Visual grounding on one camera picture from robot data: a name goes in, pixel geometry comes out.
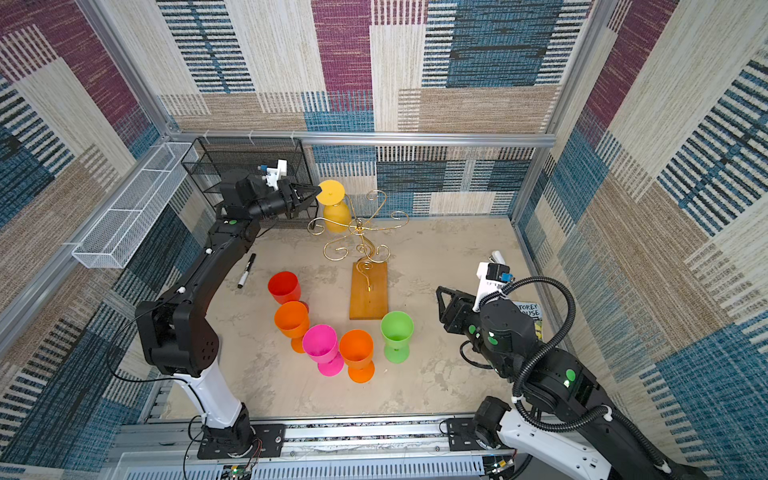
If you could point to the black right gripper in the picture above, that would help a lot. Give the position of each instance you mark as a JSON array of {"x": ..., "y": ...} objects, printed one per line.
[{"x": 459, "y": 306}]

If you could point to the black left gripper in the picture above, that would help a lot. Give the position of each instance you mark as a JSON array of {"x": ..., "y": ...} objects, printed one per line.
[{"x": 288, "y": 192}]

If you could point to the yellow plastic wine glass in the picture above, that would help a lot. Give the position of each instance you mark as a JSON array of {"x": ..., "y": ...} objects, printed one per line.
[{"x": 336, "y": 215}]

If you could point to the green plastic wine glass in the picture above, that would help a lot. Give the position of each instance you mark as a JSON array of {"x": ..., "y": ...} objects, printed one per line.
[{"x": 397, "y": 328}]

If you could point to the dark orange plastic wine glass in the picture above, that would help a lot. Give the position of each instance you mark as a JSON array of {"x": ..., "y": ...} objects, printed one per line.
[{"x": 356, "y": 348}]

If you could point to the red plastic wine glass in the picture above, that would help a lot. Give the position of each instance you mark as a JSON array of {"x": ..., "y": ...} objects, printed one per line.
[{"x": 284, "y": 287}]

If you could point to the magenta plastic wine glass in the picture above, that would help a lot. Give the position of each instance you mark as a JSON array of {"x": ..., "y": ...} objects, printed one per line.
[{"x": 321, "y": 344}]

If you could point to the light orange plastic wine glass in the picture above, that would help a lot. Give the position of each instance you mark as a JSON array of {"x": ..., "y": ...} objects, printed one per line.
[{"x": 292, "y": 319}]

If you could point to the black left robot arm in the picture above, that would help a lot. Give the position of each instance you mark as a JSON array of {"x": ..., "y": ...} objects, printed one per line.
[{"x": 174, "y": 333}]

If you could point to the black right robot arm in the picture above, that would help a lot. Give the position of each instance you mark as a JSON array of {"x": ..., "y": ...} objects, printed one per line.
[{"x": 558, "y": 413}]

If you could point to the black mesh shelf rack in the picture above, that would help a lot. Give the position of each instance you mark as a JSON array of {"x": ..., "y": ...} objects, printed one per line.
[{"x": 226, "y": 172}]

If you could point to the white stapler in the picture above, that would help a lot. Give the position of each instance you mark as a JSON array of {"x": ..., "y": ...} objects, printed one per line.
[{"x": 497, "y": 257}]

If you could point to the treehouse paperback book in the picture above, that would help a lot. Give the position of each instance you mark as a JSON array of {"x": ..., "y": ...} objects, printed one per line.
[{"x": 534, "y": 311}]

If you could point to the black marker pen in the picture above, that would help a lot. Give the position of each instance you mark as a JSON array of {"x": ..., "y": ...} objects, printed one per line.
[{"x": 243, "y": 277}]

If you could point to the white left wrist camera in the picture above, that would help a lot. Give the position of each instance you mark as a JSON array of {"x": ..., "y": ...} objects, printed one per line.
[{"x": 272, "y": 175}]

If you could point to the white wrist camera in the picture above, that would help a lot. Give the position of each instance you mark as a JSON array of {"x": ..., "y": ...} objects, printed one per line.
[
  {"x": 272, "y": 175},
  {"x": 492, "y": 276}
]

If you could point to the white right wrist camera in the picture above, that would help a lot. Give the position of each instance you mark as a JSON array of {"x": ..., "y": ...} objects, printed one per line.
[{"x": 492, "y": 276}]

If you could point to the gold wire wine glass rack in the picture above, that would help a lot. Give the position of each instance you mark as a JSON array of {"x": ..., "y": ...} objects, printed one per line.
[{"x": 368, "y": 299}]

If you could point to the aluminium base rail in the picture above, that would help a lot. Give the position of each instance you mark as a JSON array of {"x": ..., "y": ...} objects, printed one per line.
[{"x": 384, "y": 447}]

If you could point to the white wire wall basket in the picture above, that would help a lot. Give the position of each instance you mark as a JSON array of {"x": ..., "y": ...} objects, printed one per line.
[{"x": 118, "y": 233}]

